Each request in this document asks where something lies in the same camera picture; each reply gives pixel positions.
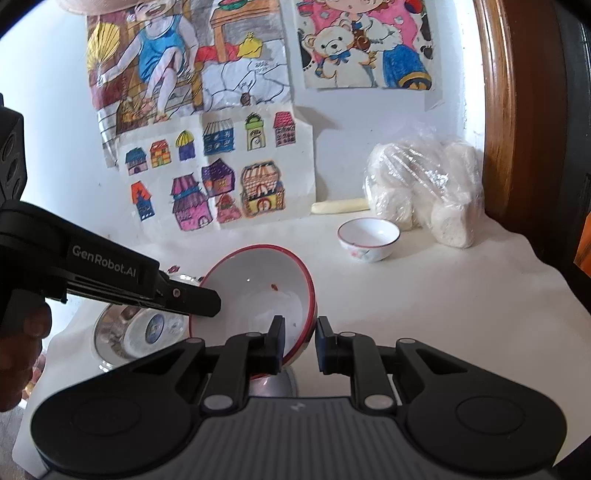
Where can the orange cloth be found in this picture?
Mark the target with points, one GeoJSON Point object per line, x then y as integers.
{"type": "Point", "coordinates": [584, 251]}

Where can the white ceramic bowl pink flower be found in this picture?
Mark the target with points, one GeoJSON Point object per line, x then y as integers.
{"type": "Point", "coordinates": [367, 233]}

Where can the girl with teddy drawing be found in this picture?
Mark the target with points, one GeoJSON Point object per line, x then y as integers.
{"type": "Point", "coordinates": [369, 55]}

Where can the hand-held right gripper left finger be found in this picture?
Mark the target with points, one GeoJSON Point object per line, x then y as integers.
{"type": "Point", "coordinates": [276, 341]}

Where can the person's left hand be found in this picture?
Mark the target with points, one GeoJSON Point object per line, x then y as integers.
{"type": "Point", "coordinates": [18, 364]}

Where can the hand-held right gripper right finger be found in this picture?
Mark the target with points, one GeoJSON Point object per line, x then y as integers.
{"type": "Point", "coordinates": [323, 346]}

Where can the white ceramic bowl red rim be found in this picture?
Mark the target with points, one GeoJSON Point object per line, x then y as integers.
{"type": "Point", "coordinates": [258, 286]}

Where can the child with fan drawing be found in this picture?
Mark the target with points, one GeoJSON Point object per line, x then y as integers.
{"type": "Point", "coordinates": [184, 46]}

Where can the wooden door frame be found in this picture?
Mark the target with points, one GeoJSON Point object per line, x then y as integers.
{"type": "Point", "coordinates": [512, 115]}

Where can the colourful houses drawing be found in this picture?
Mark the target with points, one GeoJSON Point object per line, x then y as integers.
{"type": "Point", "coordinates": [217, 184]}

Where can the printed white tablecloth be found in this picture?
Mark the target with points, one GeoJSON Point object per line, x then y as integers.
{"type": "Point", "coordinates": [438, 300]}

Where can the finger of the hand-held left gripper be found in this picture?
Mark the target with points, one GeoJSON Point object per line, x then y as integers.
{"type": "Point", "coordinates": [194, 297]}

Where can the plastic bag of white rolls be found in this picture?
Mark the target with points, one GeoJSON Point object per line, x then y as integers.
{"type": "Point", "coordinates": [415, 184]}

